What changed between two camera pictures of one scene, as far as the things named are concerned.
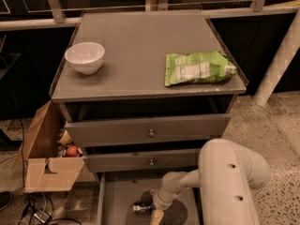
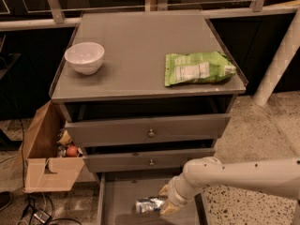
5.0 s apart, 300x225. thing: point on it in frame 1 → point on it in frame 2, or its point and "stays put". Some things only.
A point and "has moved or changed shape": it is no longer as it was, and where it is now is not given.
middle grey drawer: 150,163 stays put
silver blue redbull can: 142,207 has moved or changed shape
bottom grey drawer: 119,191 stays put
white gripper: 163,198 → 175,193
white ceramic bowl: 86,57 stays put
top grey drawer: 148,130 stays put
